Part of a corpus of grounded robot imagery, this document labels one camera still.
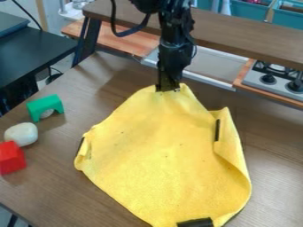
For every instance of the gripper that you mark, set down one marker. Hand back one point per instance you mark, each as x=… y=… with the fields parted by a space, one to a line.
x=171 y=62

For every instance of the yellow cloth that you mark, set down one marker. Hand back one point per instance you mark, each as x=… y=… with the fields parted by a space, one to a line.
x=165 y=153

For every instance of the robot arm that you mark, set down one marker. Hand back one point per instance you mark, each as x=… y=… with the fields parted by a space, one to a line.
x=173 y=20

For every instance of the wooden table with black legs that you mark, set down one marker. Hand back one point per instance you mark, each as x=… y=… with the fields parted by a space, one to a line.
x=244 y=38

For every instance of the teal plastic bin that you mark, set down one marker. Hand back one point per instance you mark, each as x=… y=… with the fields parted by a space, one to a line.
x=290 y=14
x=250 y=9

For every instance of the toy stove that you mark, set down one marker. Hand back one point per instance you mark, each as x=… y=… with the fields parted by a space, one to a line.
x=276 y=81

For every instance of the small white toy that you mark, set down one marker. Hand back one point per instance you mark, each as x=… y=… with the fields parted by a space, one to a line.
x=47 y=113

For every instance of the green arch block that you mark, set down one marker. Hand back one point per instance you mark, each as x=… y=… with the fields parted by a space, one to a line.
x=41 y=104

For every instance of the white egg toy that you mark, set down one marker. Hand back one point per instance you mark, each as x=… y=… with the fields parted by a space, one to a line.
x=21 y=134

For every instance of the red block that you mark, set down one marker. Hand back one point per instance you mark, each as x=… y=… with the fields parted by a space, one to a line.
x=11 y=159

